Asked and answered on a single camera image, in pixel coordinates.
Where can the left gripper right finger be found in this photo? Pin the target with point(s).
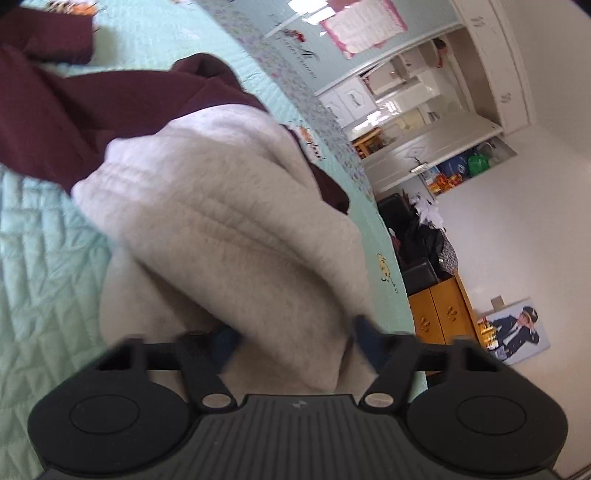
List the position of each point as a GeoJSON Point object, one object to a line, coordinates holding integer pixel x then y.
{"type": "Point", "coordinates": [394, 358]}

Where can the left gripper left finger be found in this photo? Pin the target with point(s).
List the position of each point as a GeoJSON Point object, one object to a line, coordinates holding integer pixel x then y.
{"type": "Point", "coordinates": [202, 357]}

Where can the maroon and grey sweatshirt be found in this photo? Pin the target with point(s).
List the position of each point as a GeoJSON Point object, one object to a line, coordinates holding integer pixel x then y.
{"type": "Point", "coordinates": [215, 214]}

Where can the dark clothes pile on chair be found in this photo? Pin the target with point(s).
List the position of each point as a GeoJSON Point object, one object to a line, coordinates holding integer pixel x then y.
{"type": "Point", "coordinates": [424, 252]}

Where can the yellow wooden cabinet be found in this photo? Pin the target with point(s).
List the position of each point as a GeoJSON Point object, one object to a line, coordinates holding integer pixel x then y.
{"type": "Point", "coordinates": [443, 313]}

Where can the pilot child photo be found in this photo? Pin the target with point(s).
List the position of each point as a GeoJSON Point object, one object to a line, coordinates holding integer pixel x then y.
{"type": "Point", "coordinates": [514, 333]}

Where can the mint quilted bee bedspread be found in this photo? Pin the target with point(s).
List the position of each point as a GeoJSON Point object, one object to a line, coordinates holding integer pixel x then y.
{"type": "Point", "coordinates": [53, 262]}

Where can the white room door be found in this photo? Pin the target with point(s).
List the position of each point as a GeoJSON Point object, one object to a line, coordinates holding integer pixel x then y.
{"type": "Point", "coordinates": [426, 148]}

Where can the white wardrobe with sliding doors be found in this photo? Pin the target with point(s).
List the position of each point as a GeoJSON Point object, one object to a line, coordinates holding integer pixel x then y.
{"type": "Point", "coordinates": [472, 38]}

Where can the pink framed poster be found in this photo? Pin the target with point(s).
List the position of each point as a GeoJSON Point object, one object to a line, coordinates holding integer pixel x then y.
{"type": "Point", "coordinates": [363, 25]}

